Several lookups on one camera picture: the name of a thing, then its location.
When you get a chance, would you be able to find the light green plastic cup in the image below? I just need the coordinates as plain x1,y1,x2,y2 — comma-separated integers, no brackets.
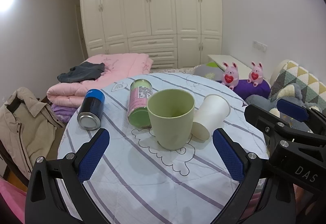
147,89,196,151

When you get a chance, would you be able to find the white paper cup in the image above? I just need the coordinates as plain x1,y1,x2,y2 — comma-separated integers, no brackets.
191,94,231,141

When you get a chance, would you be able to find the grey plush toy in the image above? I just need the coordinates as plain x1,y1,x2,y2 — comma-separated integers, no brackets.
245,83,321,133

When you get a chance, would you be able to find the pink bag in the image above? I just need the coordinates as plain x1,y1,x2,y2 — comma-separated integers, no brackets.
1,178,26,223

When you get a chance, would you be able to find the purple cushion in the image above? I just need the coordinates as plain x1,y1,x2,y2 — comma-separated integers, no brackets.
233,79,271,100

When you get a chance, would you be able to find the right pink bunny plush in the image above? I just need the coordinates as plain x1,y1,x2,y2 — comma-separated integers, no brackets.
247,61,264,88

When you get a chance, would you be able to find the pink bunny plush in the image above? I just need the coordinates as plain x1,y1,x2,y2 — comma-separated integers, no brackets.
247,61,264,88
221,62,239,90

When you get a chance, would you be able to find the white board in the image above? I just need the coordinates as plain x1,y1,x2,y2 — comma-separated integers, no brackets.
208,55,251,79

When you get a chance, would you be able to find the left pink bunny plush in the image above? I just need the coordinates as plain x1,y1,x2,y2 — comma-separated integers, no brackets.
221,62,239,90

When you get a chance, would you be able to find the beige jacket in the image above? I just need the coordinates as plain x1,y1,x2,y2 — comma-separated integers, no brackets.
1,87,65,186

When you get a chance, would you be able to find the purple fuzzy blanket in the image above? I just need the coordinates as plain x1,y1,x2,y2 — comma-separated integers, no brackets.
51,104,77,123

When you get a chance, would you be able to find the grey green pillow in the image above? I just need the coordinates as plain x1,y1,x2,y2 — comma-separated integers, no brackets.
193,62,224,82

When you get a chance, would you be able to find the blue black metal can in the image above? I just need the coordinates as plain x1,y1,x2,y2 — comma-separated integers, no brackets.
77,89,105,131

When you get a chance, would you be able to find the dark grey garment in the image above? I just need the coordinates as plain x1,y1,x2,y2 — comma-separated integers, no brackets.
57,61,105,83

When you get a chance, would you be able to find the pink green tin can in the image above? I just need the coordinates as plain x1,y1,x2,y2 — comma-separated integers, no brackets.
128,79,153,128

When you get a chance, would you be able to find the pink folded quilt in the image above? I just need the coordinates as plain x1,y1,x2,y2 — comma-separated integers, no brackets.
47,53,153,108

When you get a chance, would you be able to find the cream white wardrobe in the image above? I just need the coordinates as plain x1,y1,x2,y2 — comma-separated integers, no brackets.
80,0,223,69

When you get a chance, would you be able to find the white wall socket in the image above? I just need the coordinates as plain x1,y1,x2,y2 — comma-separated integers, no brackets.
252,40,268,52

